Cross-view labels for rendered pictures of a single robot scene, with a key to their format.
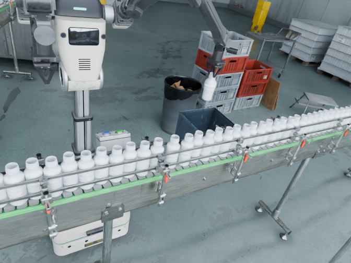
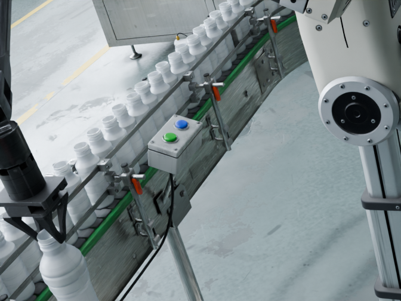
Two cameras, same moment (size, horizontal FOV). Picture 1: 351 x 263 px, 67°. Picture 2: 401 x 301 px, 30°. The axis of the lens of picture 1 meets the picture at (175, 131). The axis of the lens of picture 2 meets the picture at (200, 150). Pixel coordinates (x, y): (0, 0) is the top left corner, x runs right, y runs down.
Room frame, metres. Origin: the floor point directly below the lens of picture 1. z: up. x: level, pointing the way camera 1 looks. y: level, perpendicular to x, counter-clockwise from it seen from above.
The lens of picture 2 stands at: (2.51, -0.25, 1.88)
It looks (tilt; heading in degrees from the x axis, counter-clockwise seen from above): 27 degrees down; 160
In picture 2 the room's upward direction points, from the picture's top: 18 degrees counter-clockwise
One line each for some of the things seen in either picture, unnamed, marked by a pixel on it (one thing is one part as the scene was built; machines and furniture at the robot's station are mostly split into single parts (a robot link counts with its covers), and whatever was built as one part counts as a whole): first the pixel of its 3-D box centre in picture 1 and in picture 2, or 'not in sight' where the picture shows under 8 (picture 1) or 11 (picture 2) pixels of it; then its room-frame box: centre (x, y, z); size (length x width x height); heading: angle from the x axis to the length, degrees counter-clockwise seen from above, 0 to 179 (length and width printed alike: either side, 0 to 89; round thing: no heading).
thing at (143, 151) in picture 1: (143, 158); (104, 159); (0.88, 0.11, 1.08); 0.06 x 0.06 x 0.17
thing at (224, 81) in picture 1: (217, 75); not in sight; (3.63, -0.42, 0.55); 0.61 x 0.41 x 0.22; 132
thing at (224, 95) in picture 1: (213, 89); not in sight; (3.63, -0.42, 0.33); 0.61 x 0.41 x 0.22; 131
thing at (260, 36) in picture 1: (266, 52); not in sight; (5.83, -1.57, 0.49); 1.05 x 0.55 x 0.99; 125
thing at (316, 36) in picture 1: (312, 42); not in sight; (8.13, -3.32, 0.50); 1.23 x 1.05 x 1.00; 123
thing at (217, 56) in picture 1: (217, 56); (22, 179); (1.48, -0.14, 1.41); 0.10 x 0.07 x 0.07; 38
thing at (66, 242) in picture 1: (84, 194); not in sight; (1.35, 0.57, 0.24); 0.68 x 0.53 x 0.41; 35
